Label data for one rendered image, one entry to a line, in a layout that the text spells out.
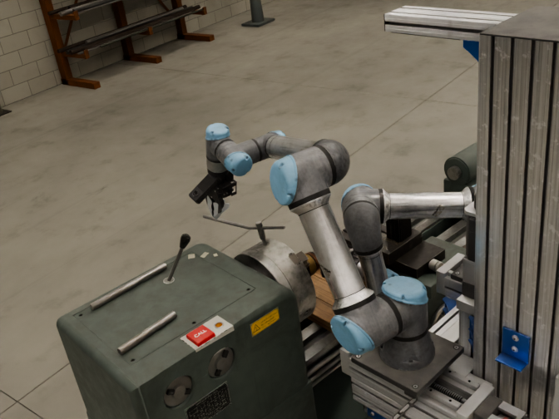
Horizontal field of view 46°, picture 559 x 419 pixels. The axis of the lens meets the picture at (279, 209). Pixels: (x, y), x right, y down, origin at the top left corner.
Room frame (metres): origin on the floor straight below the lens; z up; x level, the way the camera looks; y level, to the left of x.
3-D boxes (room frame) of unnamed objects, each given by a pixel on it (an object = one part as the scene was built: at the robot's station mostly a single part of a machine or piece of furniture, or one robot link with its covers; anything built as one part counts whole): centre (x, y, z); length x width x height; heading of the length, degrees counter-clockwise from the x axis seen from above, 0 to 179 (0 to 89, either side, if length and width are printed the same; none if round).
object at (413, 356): (1.42, -0.29, 1.21); 0.15 x 0.15 x 0.10
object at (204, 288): (1.68, 0.36, 1.06); 0.59 x 0.48 x 0.39; 128
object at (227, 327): (1.51, 0.25, 1.23); 0.13 x 0.08 x 0.06; 128
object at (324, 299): (2.11, -0.16, 0.89); 0.36 x 0.30 x 0.04; 38
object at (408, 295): (1.41, -0.29, 1.33); 0.13 x 0.12 x 0.14; 119
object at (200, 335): (1.49, 0.27, 1.26); 0.06 x 0.06 x 0.02; 38
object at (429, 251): (2.30, -0.42, 0.95); 0.43 x 0.18 x 0.04; 38
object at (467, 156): (2.69, -0.89, 1.01); 0.30 x 0.20 x 0.29; 128
